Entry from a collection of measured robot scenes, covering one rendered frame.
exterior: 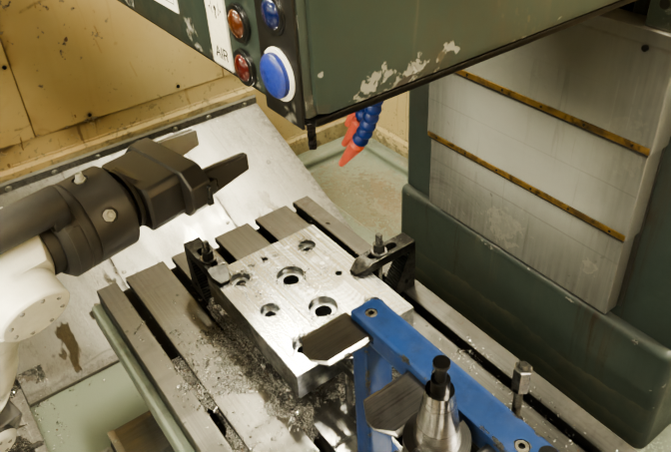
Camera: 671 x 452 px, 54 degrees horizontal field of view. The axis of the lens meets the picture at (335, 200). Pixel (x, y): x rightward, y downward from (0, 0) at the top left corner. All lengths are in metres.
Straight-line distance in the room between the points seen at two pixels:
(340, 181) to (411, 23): 1.69
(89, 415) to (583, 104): 1.14
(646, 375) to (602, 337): 0.09
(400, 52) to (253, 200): 1.40
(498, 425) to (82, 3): 1.42
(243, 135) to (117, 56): 0.42
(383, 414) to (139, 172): 0.34
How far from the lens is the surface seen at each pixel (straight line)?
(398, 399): 0.68
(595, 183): 1.14
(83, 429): 1.52
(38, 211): 0.61
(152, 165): 0.70
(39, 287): 0.62
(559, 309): 1.36
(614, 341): 1.31
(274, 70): 0.42
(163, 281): 1.34
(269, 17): 0.41
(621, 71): 1.04
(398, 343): 0.72
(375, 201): 2.02
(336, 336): 0.74
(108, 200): 0.65
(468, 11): 0.48
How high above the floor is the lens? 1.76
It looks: 35 degrees down
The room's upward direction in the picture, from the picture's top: 4 degrees counter-clockwise
